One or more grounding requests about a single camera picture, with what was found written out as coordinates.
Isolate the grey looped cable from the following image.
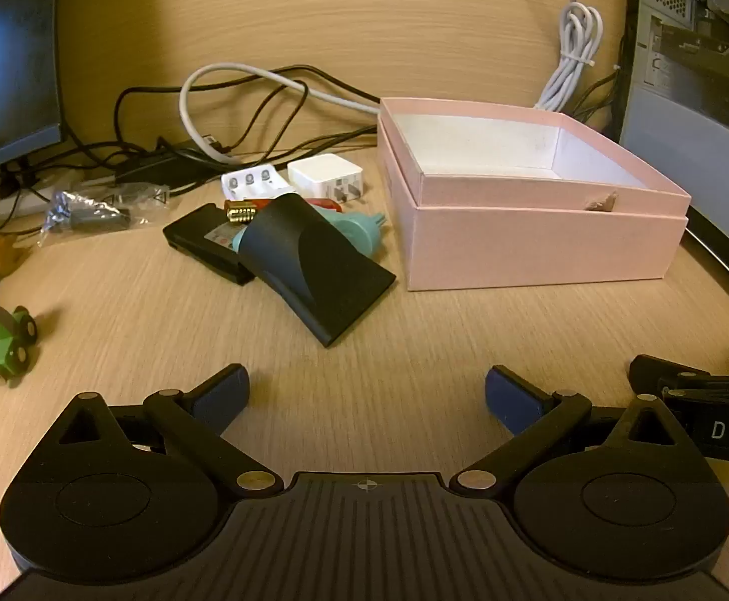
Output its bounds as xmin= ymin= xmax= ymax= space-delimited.
xmin=179 ymin=63 xmax=382 ymax=158

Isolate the white bundled cable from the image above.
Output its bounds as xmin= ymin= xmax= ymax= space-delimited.
xmin=532 ymin=0 xmax=607 ymax=112

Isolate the clear plastic bag of screws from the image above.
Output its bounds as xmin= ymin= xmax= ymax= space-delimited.
xmin=39 ymin=183 xmax=171 ymax=247

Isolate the white battery charger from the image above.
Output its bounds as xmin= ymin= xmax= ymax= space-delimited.
xmin=220 ymin=165 xmax=300 ymax=205

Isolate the black rectangular device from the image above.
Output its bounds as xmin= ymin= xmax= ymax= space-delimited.
xmin=163 ymin=203 xmax=259 ymax=286

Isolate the pink cardboard box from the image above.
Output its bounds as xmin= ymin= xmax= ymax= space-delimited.
xmin=376 ymin=97 xmax=691 ymax=292

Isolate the white wall charger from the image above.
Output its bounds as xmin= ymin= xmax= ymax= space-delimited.
xmin=287 ymin=154 xmax=366 ymax=207

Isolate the teal plug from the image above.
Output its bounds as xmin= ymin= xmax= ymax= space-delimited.
xmin=233 ymin=208 xmax=389 ymax=262

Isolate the black power adapter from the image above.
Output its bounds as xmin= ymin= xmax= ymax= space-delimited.
xmin=114 ymin=149 xmax=216 ymax=186

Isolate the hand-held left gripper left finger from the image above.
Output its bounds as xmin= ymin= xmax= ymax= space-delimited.
xmin=58 ymin=363 xmax=284 ymax=494

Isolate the green toy car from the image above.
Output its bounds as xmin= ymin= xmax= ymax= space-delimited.
xmin=0 ymin=272 xmax=41 ymax=387

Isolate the orange toy figure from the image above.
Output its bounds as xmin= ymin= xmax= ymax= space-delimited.
xmin=0 ymin=233 xmax=31 ymax=277

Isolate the black cable tangle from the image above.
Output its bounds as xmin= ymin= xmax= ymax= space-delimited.
xmin=0 ymin=66 xmax=379 ymax=200

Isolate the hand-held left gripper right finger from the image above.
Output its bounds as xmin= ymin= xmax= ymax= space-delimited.
xmin=457 ymin=364 xmax=684 ymax=493

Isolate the computer tower case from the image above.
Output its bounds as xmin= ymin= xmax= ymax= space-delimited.
xmin=616 ymin=0 xmax=729 ymax=327

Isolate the black plastic nozzle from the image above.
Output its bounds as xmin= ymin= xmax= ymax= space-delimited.
xmin=238 ymin=194 xmax=399 ymax=347

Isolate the computer monitor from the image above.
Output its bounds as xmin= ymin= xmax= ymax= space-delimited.
xmin=0 ymin=0 xmax=66 ymax=186

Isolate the white power strip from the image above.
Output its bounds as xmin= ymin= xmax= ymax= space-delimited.
xmin=0 ymin=184 xmax=60 ymax=222

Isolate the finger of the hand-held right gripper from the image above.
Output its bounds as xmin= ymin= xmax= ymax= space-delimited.
xmin=627 ymin=354 xmax=729 ymax=399

